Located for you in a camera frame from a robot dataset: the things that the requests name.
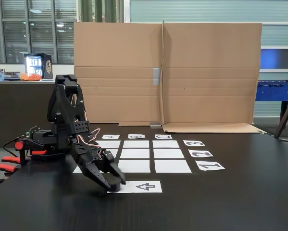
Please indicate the blank white paper square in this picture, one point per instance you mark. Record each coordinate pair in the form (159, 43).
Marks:
(114, 153)
(110, 144)
(166, 144)
(136, 166)
(169, 153)
(136, 144)
(134, 153)
(172, 166)
(77, 170)

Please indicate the black round token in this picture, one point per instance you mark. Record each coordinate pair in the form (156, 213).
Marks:
(116, 185)

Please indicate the white sheet with arrow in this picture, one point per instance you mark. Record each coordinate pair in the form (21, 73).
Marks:
(147, 187)

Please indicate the dark counter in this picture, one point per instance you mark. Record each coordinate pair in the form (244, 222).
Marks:
(11, 108)

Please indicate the brown wooden stand leg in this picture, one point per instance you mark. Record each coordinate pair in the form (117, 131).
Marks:
(286, 113)

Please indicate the grey tape strip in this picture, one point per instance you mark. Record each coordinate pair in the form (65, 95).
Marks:
(155, 125)
(156, 76)

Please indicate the black mini fridge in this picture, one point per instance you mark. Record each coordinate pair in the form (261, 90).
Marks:
(46, 66)

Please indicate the white sheet with letter B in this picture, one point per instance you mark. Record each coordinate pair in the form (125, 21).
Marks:
(136, 136)

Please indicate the white sheet with number 3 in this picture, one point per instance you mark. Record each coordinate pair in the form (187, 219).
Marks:
(193, 143)

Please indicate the white sheet with number 1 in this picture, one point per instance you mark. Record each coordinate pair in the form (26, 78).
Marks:
(209, 166)

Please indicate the black clamp with red knob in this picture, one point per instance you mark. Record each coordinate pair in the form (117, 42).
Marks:
(19, 145)

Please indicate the blue foosball table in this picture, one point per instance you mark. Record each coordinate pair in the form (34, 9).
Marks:
(273, 92)

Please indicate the white sheet with letter A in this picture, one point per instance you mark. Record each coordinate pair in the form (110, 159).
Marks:
(110, 136)

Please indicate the large brown cardboard box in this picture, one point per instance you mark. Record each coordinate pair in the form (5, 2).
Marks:
(117, 60)
(211, 60)

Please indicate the white sheet with letter C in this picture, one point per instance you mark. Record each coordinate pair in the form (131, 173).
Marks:
(163, 136)

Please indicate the orange snack bowl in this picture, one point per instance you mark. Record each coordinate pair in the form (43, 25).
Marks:
(30, 77)

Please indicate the white sheet with number 2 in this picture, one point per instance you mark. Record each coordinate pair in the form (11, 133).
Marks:
(200, 153)

